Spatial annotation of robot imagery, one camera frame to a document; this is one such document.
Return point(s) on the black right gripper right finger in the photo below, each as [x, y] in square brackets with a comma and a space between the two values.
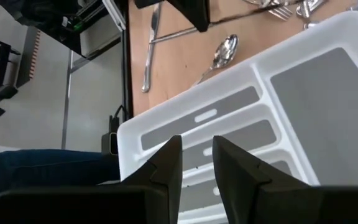
[291, 205]

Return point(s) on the person's leg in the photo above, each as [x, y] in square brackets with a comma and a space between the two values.
[42, 168]

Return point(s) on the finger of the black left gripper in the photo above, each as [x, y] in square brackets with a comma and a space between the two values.
[148, 3]
[194, 12]

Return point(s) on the silver spoon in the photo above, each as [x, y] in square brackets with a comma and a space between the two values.
[227, 49]

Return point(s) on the silver aluminium bar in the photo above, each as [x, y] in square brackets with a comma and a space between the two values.
[66, 109]
[115, 14]

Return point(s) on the white plastic cutlery tray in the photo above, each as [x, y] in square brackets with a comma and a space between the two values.
[322, 109]

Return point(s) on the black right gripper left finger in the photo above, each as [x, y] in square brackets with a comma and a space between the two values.
[89, 205]

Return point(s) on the black table-level camera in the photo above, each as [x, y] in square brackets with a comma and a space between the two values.
[110, 143]

